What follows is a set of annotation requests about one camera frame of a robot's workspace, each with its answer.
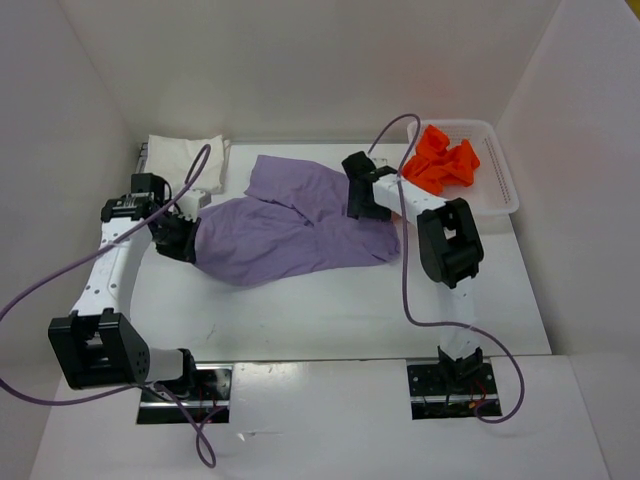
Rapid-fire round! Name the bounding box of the white t shirt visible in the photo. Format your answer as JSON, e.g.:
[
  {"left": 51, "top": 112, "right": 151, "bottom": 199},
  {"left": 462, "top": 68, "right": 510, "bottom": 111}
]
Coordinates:
[{"left": 142, "top": 135, "right": 231, "bottom": 195}]

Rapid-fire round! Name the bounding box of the purple t shirt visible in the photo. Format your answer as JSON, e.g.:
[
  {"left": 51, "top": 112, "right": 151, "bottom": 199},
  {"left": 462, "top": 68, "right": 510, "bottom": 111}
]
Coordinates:
[{"left": 195, "top": 155, "right": 400, "bottom": 287}]

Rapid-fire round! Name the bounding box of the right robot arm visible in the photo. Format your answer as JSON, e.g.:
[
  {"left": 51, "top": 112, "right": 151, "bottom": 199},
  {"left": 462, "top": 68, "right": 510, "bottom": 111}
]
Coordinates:
[{"left": 342, "top": 151, "right": 484, "bottom": 393}]

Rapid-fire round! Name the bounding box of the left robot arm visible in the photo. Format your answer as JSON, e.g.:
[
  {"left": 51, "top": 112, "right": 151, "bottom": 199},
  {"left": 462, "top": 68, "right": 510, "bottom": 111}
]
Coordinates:
[{"left": 48, "top": 173, "right": 200, "bottom": 400}]

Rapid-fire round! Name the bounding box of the orange t shirt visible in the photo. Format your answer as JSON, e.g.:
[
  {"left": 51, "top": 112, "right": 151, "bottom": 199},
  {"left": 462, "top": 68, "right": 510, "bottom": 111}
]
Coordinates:
[{"left": 402, "top": 125, "right": 480, "bottom": 195}]

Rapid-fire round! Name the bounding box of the white plastic basket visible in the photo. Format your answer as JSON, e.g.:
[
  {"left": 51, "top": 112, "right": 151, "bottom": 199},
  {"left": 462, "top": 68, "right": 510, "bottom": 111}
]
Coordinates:
[{"left": 407, "top": 119, "right": 519, "bottom": 216}]

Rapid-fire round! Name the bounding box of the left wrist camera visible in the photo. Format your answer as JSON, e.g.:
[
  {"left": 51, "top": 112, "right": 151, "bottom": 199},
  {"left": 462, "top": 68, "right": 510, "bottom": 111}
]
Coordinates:
[{"left": 176, "top": 189, "right": 211, "bottom": 221}]

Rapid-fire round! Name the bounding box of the aluminium table edge rail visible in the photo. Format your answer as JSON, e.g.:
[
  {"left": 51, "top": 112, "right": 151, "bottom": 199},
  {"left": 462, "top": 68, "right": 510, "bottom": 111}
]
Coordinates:
[{"left": 79, "top": 142, "right": 151, "bottom": 364}]

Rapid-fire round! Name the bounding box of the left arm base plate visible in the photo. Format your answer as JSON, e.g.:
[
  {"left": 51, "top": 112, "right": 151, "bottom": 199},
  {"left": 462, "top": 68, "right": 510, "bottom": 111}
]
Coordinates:
[{"left": 136, "top": 363, "right": 233, "bottom": 425}]

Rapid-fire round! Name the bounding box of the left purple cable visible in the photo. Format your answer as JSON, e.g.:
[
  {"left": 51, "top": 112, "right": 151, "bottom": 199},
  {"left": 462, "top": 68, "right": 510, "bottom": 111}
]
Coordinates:
[{"left": 0, "top": 143, "right": 219, "bottom": 469}]

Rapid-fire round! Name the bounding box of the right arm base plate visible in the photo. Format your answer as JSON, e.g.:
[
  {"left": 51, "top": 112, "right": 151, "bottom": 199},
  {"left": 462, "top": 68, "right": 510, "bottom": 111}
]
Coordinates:
[{"left": 406, "top": 361, "right": 502, "bottom": 420}]

